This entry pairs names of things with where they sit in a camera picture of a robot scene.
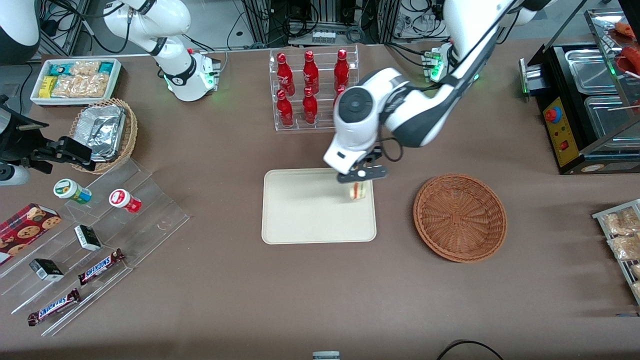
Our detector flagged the stacked foil containers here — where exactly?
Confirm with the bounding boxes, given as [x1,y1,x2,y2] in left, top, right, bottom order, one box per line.
[75,104,127,162]

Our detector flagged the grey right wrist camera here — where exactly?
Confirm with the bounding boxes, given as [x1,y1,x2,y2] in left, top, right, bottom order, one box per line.
[0,164,31,187]

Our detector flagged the small tan wicker basket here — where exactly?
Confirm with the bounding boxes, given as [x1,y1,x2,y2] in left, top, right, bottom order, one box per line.
[69,98,139,175]

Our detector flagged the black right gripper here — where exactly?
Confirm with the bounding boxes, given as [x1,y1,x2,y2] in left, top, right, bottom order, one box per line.
[0,107,96,174]

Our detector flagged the large bag of crackers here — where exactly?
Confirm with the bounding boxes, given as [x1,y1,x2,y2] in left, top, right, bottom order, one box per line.
[52,73,109,99]

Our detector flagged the black food warmer cabinet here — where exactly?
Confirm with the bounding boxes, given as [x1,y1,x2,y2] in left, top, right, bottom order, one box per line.
[519,7,640,176]

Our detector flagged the white snack bin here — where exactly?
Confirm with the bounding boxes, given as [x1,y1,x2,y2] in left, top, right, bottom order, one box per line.
[30,57,123,107]

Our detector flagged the red cookie box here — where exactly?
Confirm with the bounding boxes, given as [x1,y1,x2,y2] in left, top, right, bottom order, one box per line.
[0,202,62,266]

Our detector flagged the clear acrylic step display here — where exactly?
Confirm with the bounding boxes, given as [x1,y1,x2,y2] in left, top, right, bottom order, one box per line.
[0,157,191,337]

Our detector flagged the round brown wicker basket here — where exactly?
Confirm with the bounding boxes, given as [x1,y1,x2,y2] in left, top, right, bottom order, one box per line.
[413,173,508,264]

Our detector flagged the black floor cable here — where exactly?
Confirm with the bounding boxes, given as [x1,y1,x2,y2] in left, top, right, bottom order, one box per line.
[436,339,506,360]

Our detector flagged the snickers chocolate bar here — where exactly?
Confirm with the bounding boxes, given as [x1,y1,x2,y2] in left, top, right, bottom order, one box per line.
[27,288,81,327]
[77,248,125,286]

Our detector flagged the clear acrylic bottle rack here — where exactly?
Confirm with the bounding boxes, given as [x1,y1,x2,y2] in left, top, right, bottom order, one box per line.
[269,45,360,132]

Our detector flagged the red sausages in warmer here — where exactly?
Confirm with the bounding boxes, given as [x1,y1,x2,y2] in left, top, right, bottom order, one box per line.
[614,20,640,77]

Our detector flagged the small bag of crackers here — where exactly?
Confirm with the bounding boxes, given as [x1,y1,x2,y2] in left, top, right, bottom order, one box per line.
[70,60,101,76]

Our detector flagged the tray of wrapped pastries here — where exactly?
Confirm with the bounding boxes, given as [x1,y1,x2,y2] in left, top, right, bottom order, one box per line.
[592,199,640,306]

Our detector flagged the cream plastic tray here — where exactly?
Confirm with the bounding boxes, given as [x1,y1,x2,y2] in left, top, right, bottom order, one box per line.
[261,168,377,245]

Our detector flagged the steel warmer pan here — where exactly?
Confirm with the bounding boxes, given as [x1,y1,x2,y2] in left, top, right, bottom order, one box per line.
[584,95,640,139]
[565,49,622,96]

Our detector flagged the small black carton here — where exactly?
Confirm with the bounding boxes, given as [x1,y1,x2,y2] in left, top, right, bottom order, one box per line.
[29,258,65,282]
[74,225,102,252]

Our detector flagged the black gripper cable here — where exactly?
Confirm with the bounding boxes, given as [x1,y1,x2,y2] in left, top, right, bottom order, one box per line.
[371,137,404,164]

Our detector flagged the triangle sandwich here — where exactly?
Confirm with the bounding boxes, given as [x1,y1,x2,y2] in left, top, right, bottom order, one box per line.
[348,181,374,202]

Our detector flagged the red lid yogurt cup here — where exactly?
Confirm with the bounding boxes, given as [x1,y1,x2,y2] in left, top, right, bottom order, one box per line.
[109,188,143,214]

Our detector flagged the green lid yogurt cup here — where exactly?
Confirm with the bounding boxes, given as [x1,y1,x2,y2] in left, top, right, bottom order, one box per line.
[53,178,93,205]

